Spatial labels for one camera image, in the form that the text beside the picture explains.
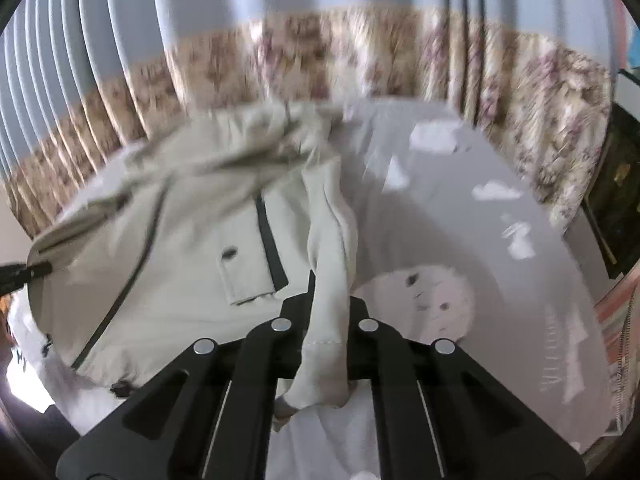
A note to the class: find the floral bedsheet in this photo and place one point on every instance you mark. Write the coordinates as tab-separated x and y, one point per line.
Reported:
300	20

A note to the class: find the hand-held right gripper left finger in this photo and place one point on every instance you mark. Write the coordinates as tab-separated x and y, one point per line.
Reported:
250	360

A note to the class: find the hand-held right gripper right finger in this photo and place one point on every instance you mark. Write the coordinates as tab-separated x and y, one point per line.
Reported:
395	365

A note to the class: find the beige hooded jacket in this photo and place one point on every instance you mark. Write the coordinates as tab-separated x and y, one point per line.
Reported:
200	210

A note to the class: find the water dispenser black cabinet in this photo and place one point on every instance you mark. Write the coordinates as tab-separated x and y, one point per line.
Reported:
617	195

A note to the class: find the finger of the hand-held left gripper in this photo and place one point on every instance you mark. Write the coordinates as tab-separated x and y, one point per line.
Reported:
22	272

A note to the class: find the grey animal print bed sheet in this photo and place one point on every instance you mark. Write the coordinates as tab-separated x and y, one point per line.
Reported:
450	220

